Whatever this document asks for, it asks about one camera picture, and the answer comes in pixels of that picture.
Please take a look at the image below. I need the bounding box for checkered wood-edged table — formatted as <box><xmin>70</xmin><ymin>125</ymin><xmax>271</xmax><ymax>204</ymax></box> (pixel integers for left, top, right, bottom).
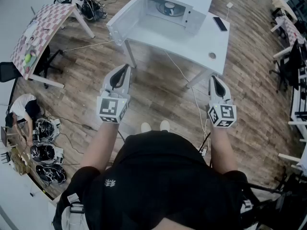
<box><xmin>9</xmin><ymin>3</ymin><xmax>95</xmax><ymax>89</ymax></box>

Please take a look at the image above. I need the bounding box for person's black clothing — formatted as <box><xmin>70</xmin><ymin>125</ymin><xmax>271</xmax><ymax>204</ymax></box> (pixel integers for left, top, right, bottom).
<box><xmin>52</xmin><ymin>130</ymin><xmax>261</xmax><ymax>230</ymax></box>

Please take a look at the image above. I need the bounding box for white table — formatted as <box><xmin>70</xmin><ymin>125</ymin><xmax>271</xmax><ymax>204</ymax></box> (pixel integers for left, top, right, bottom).
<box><xmin>121</xmin><ymin>12</ymin><xmax>231</xmax><ymax>89</ymax></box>

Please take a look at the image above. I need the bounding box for black cable bundle device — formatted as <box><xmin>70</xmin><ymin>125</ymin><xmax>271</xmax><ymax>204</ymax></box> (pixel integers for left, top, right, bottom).
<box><xmin>80</xmin><ymin>0</ymin><xmax>107</xmax><ymax>21</ymax></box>

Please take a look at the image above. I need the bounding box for person's left forearm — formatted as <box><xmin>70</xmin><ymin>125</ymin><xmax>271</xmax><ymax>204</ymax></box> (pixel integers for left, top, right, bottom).
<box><xmin>80</xmin><ymin>122</ymin><xmax>120</xmax><ymax>173</ymax></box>

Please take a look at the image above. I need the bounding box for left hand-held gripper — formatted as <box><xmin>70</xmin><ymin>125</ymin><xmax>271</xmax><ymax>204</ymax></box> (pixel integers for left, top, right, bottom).
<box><xmin>96</xmin><ymin>64</ymin><xmax>132</xmax><ymax>124</ymax></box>

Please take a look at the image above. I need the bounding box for white curved desk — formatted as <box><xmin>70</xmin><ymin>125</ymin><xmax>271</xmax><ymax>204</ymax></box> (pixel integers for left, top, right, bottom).
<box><xmin>0</xmin><ymin>161</ymin><xmax>58</xmax><ymax>230</ymax></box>

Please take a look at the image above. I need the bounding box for checkered white-framed table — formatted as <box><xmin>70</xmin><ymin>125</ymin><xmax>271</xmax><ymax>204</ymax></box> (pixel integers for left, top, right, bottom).
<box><xmin>271</xmin><ymin>15</ymin><xmax>307</xmax><ymax>59</ymax></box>

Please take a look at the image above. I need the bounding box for black router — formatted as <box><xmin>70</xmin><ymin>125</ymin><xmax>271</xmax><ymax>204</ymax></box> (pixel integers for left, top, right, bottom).
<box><xmin>0</xmin><ymin>152</ymin><xmax>12</xmax><ymax>164</ymax></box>

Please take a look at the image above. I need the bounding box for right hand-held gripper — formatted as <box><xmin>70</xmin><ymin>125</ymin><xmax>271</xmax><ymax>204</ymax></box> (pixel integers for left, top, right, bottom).
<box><xmin>207</xmin><ymin>75</ymin><xmax>237</xmax><ymax>128</ymax></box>

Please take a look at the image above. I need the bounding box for black office chair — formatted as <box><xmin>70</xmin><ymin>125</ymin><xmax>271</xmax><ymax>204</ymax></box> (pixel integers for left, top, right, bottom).
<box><xmin>270</xmin><ymin>39</ymin><xmax>305</xmax><ymax>93</ymax></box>
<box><xmin>0</xmin><ymin>61</ymin><xmax>24</xmax><ymax>110</ymax></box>
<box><xmin>33</xmin><ymin>46</ymin><xmax>64</xmax><ymax>90</ymax></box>

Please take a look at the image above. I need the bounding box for white floor cable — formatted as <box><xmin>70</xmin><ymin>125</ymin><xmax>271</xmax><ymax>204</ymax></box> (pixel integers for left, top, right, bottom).
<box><xmin>62</xmin><ymin>39</ymin><xmax>115</xmax><ymax>53</ymax></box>
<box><xmin>164</xmin><ymin>50</ymin><xmax>211</xmax><ymax>153</ymax></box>

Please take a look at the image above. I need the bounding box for white cloth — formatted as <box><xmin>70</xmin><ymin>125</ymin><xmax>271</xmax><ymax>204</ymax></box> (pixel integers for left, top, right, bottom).
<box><xmin>24</xmin><ymin>20</ymin><xmax>39</xmax><ymax>39</ymax></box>

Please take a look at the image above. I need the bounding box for white metal rack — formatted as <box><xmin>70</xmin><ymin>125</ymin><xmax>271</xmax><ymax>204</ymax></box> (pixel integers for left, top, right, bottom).
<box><xmin>287</xmin><ymin>67</ymin><xmax>307</xmax><ymax>143</ymax></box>

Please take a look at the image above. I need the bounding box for black phone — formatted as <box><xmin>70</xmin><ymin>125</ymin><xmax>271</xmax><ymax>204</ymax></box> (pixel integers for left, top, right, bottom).
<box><xmin>213</xmin><ymin>16</ymin><xmax>228</xmax><ymax>32</ymax></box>

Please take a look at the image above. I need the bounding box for white waist pack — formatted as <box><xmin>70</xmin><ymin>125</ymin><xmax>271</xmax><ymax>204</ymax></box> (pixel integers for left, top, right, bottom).
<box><xmin>61</xmin><ymin>193</ymin><xmax>90</xmax><ymax>230</ymax></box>

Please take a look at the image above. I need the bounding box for person's right forearm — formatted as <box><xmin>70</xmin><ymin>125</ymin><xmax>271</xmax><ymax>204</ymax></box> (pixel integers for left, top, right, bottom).
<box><xmin>209</xmin><ymin>126</ymin><xmax>239</xmax><ymax>174</ymax></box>

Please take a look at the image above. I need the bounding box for black equipment stand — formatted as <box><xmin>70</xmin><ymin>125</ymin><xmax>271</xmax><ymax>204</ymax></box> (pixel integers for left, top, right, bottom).
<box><xmin>241</xmin><ymin>166</ymin><xmax>307</xmax><ymax>230</ymax></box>

